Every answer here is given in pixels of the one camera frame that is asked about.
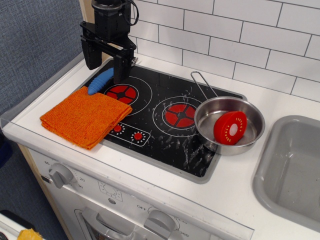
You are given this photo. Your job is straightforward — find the grey toy sink basin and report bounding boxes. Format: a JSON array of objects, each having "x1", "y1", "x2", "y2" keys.
[{"x1": 253, "y1": 115, "x2": 320, "y2": 232}]

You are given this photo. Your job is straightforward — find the white toy oven front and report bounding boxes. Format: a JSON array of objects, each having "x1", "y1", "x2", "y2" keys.
[{"x1": 30, "y1": 150, "x2": 254, "y2": 240}]

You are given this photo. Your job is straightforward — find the grey left oven knob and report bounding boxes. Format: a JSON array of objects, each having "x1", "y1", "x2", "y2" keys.
[{"x1": 48, "y1": 163, "x2": 74, "y2": 189}]

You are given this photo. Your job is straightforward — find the light wooden post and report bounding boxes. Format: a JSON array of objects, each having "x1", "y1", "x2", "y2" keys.
[{"x1": 79, "y1": 0, "x2": 95, "y2": 23}]

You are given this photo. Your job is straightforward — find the orange knitted cloth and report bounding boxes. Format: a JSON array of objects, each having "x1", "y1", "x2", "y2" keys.
[{"x1": 40, "y1": 86, "x2": 132, "y2": 150}]

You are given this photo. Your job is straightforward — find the blue handled toy fork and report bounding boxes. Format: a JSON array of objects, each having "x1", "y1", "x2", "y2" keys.
[{"x1": 87, "y1": 67, "x2": 114, "y2": 96}]

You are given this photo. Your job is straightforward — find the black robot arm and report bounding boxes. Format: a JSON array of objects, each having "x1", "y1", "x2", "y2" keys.
[{"x1": 80, "y1": 0, "x2": 138, "y2": 84}]

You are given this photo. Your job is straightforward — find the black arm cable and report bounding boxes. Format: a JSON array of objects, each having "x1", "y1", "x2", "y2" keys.
[{"x1": 122, "y1": 0, "x2": 140, "y2": 27}]

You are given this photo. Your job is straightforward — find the black toy stovetop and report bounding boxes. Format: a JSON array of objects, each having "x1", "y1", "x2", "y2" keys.
[{"x1": 100, "y1": 66, "x2": 243, "y2": 184}]

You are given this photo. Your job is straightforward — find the grey oven knob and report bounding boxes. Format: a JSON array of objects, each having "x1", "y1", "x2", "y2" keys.
[
  {"x1": 48, "y1": 163, "x2": 74, "y2": 189},
  {"x1": 143, "y1": 210, "x2": 176, "y2": 240}
]

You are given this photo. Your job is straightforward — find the yellow cloth at corner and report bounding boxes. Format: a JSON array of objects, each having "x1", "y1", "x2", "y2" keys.
[{"x1": 17, "y1": 228, "x2": 43, "y2": 240}]

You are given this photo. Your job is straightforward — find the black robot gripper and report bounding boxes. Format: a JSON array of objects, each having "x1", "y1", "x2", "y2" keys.
[{"x1": 80, "y1": 4, "x2": 137, "y2": 84}]

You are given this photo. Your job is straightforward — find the red toy tomato half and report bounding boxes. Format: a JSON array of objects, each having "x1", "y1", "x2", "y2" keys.
[{"x1": 213, "y1": 111, "x2": 248, "y2": 145}]

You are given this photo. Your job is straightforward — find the grey right oven knob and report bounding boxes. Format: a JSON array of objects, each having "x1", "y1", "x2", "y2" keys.
[{"x1": 143, "y1": 210, "x2": 176, "y2": 240}]

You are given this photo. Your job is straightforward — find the silver metal pan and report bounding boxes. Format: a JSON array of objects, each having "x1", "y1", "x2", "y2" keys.
[{"x1": 194, "y1": 87, "x2": 265, "y2": 156}]

